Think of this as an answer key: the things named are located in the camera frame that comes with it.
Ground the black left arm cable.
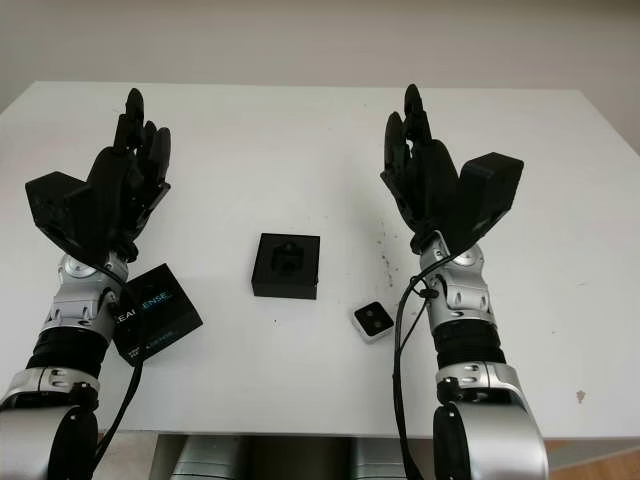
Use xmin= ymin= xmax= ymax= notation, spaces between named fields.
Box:
xmin=92 ymin=259 xmax=146 ymax=480

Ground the small silver depth camera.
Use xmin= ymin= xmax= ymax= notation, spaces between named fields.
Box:
xmin=352 ymin=302 xmax=396 ymax=346

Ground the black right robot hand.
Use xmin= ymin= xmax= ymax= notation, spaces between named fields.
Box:
xmin=379 ymin=83 xmax=470 ymax=254

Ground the black foam-lined camera box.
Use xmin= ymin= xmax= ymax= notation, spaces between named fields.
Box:
xmin=251 ymin=232 xmax=321 ymax=300

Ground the silver robot thigh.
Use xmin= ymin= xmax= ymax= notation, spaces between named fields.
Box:
xmin=172 ymin=434 xmax=251 ymax=480
xmin=349 ymin=434 xmax=404 ymax=480

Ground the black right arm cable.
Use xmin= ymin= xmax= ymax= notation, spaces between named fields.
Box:
xmin=392 ymin=272 xmax=436 ymax=480

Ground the silver left robot thigh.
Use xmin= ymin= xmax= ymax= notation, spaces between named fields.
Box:
xmin=172 ymin=434 xmax=251 ymax=480

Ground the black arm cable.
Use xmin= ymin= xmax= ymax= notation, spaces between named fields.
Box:
xmin=392 ymin=272 xmax=436 ymax=480
xmin=92 ymin=259 xmax=146 ymax=480

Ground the silver right robot thigh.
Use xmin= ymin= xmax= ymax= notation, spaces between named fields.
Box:
xmin=349 ymin=434 xmax=404 ymax=480

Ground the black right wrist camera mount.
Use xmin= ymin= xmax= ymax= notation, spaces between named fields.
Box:
xmin=457 ymin=152 xmax=525 ymax=246

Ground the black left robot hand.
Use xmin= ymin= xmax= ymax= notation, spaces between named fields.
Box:
xmin=84 ymin=88 xmax=174 ymax=264

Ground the dark grey robot waist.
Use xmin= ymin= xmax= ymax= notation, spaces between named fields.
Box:
xmin=249 ymin=434 xmax=351 ymax=480

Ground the black RealSense box lid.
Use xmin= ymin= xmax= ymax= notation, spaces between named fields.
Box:
xmin=112 ymin=264 xmax=205 ymax=369

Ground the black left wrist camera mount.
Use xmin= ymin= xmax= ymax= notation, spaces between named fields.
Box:
xmin=24 ymin=171 xmax=109 ymax=256

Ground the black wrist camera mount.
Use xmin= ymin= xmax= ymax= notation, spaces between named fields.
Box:
xmin=457 ymin=152 xmax=525 ymax=246
xmin=24 ymin=171 xmax=109 ymax=256

